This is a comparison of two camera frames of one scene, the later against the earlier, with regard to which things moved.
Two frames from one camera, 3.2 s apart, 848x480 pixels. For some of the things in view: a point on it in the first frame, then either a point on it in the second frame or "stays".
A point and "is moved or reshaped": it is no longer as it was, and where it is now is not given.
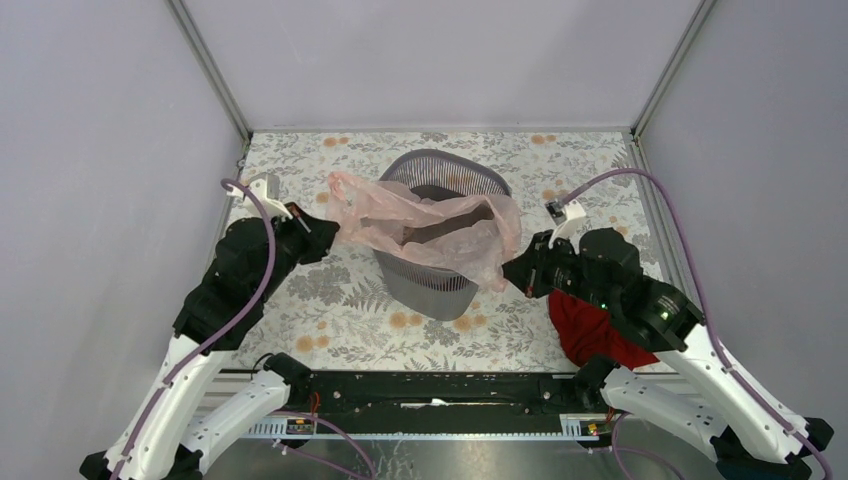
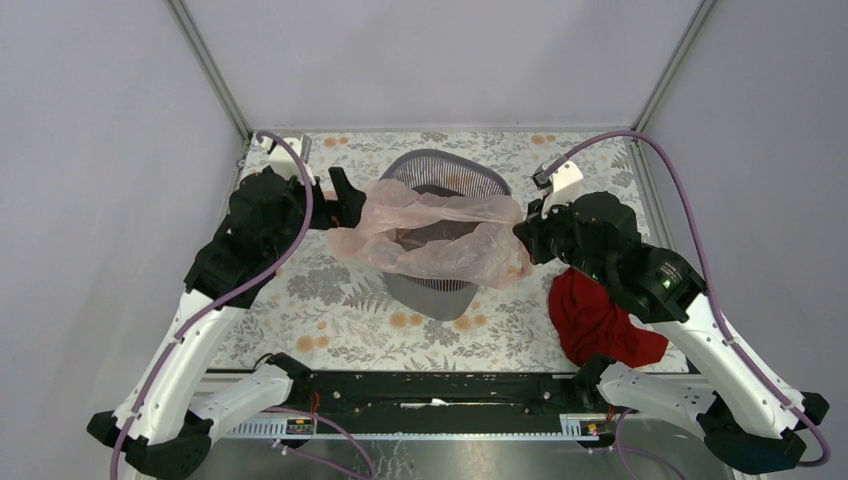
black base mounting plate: x=441 y=395 stays
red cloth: x=587 y=331 stays
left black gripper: x=319 y=233 → x=351 y=201
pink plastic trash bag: x=479 y=232 is moved or reshaped
